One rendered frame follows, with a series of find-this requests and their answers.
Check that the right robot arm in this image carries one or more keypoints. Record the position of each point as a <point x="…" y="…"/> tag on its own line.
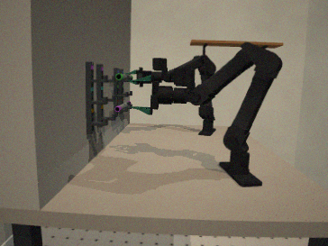
<point x="205" y="70"/>

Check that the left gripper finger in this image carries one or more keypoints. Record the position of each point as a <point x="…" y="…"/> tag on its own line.
<point x="147" y="111"/>
<point x="148" y="78"/>

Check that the beige wall panel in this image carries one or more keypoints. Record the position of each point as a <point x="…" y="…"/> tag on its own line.
<point x="44" y="46"/>

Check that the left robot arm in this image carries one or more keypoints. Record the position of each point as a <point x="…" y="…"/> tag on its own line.
<point x="237" y="134"/>

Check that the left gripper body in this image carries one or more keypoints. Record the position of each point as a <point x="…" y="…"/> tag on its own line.
<point x="159" y="95"/>

